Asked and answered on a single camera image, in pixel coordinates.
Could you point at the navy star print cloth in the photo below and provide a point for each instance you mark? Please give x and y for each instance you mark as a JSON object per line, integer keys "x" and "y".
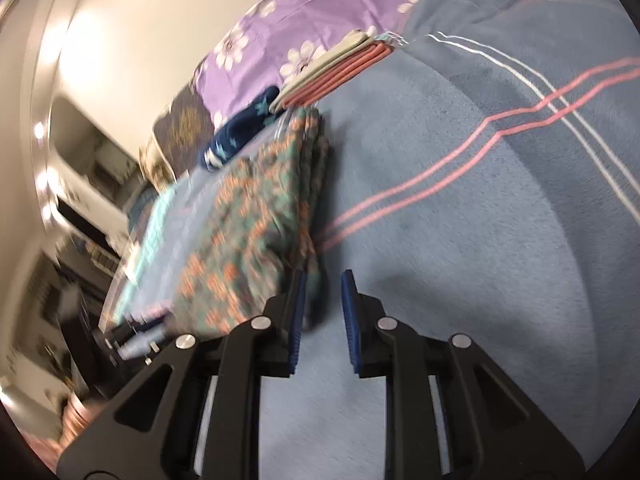
{"x": 240, "y": 130}

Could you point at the folded beige cloth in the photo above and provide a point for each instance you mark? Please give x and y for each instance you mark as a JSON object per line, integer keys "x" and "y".
{"x": 330, "y": 60}

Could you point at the blue striped blanket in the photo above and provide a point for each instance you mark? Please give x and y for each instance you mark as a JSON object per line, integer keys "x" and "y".
{"x": 475, "y": 260}

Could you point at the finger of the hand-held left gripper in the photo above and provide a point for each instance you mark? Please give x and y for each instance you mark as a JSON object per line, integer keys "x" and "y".
{"x": 140, "y": 342}

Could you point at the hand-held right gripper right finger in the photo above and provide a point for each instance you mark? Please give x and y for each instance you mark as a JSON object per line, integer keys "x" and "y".
{"x": 350, "y": 330}

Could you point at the blue white printed sheet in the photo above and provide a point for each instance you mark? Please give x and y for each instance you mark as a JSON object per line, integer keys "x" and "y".
{"x": 185, "y": 220}

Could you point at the folded pink cloth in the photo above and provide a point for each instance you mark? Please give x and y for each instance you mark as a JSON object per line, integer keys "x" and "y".
{"x": 345, "y": 72}

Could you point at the person's left forearm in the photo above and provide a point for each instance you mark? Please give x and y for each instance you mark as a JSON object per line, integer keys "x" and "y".
{"x": 82, "y": 420}

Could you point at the purple floral quilt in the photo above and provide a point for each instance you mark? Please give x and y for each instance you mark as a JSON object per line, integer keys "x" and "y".
{"x": 300, "y": 20}

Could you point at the green orange floral garment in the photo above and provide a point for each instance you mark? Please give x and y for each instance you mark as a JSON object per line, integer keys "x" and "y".
{"x": 250, "y": 220}

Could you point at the dark patterned pillow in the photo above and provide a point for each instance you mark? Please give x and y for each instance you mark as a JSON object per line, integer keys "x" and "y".
{"x": 182, "y": 125}

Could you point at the black shelf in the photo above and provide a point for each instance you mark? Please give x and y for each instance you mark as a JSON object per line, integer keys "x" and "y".
{"x": 80, "y": 240}

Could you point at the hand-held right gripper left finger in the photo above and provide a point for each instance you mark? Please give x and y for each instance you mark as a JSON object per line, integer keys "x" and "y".
{"x": 296, "y": 330}

